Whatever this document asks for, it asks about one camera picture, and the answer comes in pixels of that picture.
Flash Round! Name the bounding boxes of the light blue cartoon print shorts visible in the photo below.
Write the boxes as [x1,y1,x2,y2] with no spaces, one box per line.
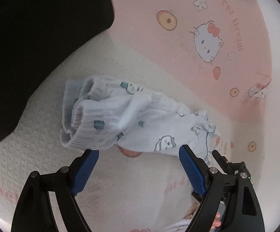
[61,76,218,165]

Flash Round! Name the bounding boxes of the white printed pajama garment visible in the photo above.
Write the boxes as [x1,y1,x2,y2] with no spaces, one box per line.
[162,219,191,232]

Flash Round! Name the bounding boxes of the pink white Hello Kitty blanket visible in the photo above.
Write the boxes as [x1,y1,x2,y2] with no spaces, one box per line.
[0,0,272,231]

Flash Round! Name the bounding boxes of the black garment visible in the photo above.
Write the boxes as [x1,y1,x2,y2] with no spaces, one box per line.
[0,0,114,141]

